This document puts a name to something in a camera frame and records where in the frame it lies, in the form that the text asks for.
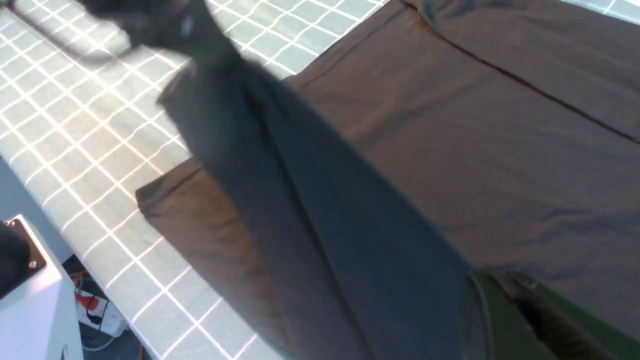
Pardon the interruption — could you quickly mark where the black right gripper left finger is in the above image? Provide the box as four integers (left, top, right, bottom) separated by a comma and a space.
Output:
467, 272, 554, 360

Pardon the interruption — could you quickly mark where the green checkered tablecloth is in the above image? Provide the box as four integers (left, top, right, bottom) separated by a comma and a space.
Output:
1, 0, 639, 360

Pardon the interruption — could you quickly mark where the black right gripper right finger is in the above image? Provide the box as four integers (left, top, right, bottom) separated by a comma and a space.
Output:
507, 272, 640, 360

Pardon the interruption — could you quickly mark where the dark gray long-sleeve top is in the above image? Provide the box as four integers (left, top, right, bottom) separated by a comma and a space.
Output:
135, 0, 639, 360

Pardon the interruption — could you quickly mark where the white power strip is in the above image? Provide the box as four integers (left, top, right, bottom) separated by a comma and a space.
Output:
75, 283, 129, 338

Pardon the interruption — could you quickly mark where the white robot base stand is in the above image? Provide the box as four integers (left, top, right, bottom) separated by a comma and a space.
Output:
0, 214, 84, 360

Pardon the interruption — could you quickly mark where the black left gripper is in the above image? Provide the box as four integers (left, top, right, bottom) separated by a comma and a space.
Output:
78, 0, 211, 56

